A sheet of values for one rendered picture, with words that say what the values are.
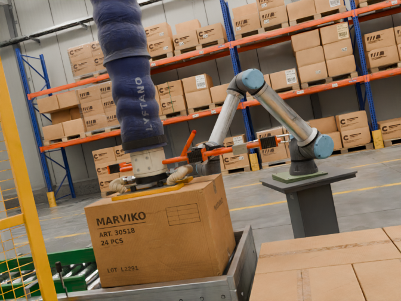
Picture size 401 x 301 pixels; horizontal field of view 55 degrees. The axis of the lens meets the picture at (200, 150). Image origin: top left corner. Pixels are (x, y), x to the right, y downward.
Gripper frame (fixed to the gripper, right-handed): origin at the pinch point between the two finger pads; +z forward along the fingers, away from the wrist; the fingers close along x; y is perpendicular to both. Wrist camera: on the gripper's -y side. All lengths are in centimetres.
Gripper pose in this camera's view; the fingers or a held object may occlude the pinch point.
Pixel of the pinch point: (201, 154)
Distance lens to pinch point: 185.7
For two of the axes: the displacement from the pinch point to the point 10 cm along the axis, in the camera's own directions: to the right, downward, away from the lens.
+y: -9.5, 1.7, 2.5
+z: -2.3, 0.9, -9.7
